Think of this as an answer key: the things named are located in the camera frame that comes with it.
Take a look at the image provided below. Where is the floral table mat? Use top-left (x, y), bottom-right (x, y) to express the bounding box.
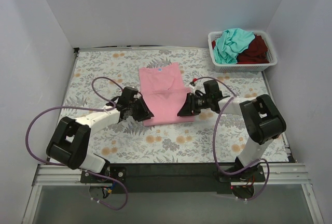
top-left (60, 48), bottom-right (268, 163)

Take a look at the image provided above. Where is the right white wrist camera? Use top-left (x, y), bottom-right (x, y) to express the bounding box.
top-left (189, 80), bottom-right (197, 92)

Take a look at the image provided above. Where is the white plastic basket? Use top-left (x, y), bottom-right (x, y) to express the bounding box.
top-left (207, 30), bottom-right (278, 73)

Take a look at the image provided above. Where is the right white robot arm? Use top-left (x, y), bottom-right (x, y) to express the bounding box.
top-left (177, 77), bottom-right (286, 181)

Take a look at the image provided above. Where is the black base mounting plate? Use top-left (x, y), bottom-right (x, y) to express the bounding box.
top-left (80, 163), bottom-right (267, 200)

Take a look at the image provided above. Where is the dark red t shirt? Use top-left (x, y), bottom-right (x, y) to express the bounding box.
top-left (212, 35), bottom-right (269, 64)

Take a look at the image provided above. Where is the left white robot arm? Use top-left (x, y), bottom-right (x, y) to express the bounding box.
top-left (46, 87), bottom-right (154, 183)

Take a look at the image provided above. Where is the teal t shirt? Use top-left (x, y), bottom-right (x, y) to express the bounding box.
top-left (213, 28), bottom-right (255, 65)

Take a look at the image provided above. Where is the aluminium frame rail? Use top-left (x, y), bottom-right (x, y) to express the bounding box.
top-left (22, 163), bottom-right (84, 224)

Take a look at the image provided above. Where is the pink t shirt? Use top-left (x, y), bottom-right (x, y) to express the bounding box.
top-left (139, 63), bottom-right (195, 127)

